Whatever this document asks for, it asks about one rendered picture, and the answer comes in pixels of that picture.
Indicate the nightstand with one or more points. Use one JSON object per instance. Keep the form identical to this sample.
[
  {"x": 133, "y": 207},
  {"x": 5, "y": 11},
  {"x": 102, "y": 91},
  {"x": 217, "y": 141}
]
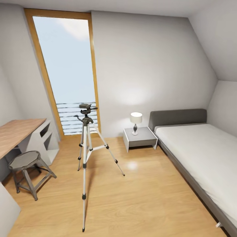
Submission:
[{"x": 144, "y": 137}]

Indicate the taboret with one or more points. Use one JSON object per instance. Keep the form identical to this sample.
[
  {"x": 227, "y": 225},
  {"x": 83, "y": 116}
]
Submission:
[{"x": 21, "y": 163}]

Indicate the table lamp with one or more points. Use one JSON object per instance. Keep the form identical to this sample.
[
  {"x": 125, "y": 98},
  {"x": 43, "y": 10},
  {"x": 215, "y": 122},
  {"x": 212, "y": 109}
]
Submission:
[{"x": 135, "y": 118}]

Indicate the desk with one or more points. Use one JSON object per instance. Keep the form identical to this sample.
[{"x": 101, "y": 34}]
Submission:
[{"x": 17, "y": 137}]

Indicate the bed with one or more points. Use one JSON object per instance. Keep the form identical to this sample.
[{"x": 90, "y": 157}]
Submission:
[{"x": 205, "y": 155}]

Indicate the fixed window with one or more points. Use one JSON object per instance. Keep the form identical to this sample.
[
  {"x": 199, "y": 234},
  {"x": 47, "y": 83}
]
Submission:
[{"x": 65, "y": 49}]

